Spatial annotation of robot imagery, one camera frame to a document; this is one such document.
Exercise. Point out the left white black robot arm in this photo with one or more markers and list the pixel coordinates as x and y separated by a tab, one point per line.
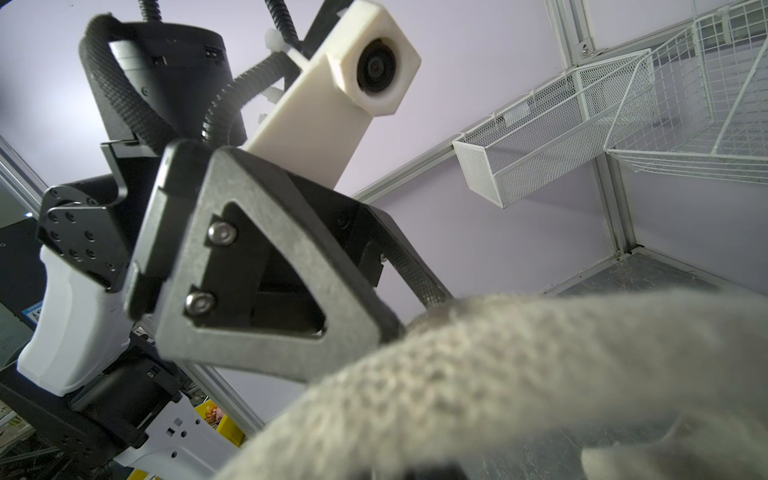
87	382

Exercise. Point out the cream canvas grocery bag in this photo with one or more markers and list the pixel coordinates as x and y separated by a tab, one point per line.
482	371

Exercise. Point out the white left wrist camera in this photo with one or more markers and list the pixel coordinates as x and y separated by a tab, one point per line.
362	70

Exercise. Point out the small white mesh basket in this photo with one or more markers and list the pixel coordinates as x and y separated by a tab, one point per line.
547	133

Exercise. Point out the long white wire basket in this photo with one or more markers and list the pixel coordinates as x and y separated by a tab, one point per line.
696	106

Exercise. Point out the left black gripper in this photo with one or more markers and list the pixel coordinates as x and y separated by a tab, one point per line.
240	263

